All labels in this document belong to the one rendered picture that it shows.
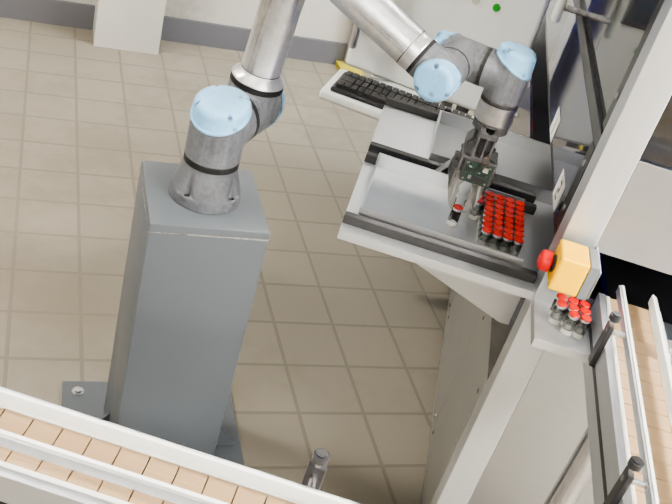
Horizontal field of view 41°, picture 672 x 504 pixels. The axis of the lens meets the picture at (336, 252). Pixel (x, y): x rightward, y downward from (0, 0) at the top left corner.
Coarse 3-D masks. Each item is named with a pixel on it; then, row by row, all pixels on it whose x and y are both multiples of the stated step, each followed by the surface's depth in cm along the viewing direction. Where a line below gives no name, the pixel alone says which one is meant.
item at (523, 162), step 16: (448, 112) 230; (448, 128) 230; (464, 128) 231; (432, 144) 214; (448, 144) 222; (496, 144) 229; (512, 144) 231; (528, 144) 230; (544, 144) 229; (448, 160) 208; (512, 160) 224; (528, 160) 226; (544, 160) 229; (496, 176) 208; (512, 176) 217; (528, 176) 219; (544, 176) 221; (544, 192) 208
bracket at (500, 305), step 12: (444, 276) 189; (456, 276) 188; (456, 288) 190; (468, 288) 189; (480, 288) 189; (492, 288) 188; (480, 300) 190; (492, 300) 190; (504, 300) 189; (516, 300) 189; (492, 312) 191; (504, 312) 191
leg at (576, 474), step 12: (588, 444) 165; (576, 456) 168; (588, 456) 165; (564, 468) 171; (576, 468) 168; (588, 468) 167; (564, 480) 171; (576, 480) 169; (588, 480) 170; (552, 492) 174; (564, 492) 171; (576, 492) 170
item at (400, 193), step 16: (384, 160) 202; (400, 160) 201; (384, 176) 200; (400, 176) 202; (416, 176) 203; (432, 176) 202; (368, 192) 192; (384, 192) 194; (400, 192) 196; (416, 192) 198; (432, 192) 200; (464, 192) 202; (496, 192) 201; (368, 208) 187; (384, 208) 189; (400, 208) 190; (416, 208) 192; (432, 208) 194; (448, 208) 196; (400, 224) 180; (416, 224) 180; (432, 224) 188; (464, 224) 192; (448, 240) 180; (464, 240) 179; (496, 256) 180; (512, 256) 179
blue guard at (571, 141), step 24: (552, 0) 290; (552, 24) 272; (576, 24) 229; (552, 48) 256; (576, 48) 218; (552, 72) 243; (576, 72) 207; (552, 96) 230; (576, 96) 198; (552, 120) 219; (576, 120) 190; (576, 144) 182; (576, 168) 175
